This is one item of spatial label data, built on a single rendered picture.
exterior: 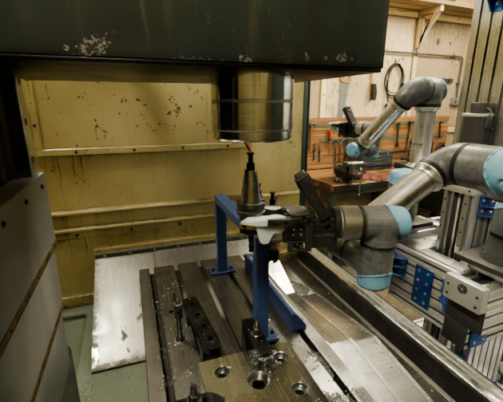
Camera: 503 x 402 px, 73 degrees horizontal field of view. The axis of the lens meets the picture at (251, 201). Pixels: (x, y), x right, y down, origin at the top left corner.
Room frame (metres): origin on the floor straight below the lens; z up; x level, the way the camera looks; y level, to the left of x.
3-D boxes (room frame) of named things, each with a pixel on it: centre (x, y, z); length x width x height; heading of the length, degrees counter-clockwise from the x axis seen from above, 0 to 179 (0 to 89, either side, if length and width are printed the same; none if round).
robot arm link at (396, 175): (1.56, -0.71, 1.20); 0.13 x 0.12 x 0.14; 127
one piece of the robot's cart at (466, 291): (1.09, -0.89, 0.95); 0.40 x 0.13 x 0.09; 113
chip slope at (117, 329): (1.30, 0.21, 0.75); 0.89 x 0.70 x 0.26; 109
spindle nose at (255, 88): (0.69, 0.00, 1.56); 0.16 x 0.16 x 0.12
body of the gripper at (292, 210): (0.70, -0.13, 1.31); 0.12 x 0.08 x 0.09; 94
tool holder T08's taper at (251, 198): (0.69, 0.00, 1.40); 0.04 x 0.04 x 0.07
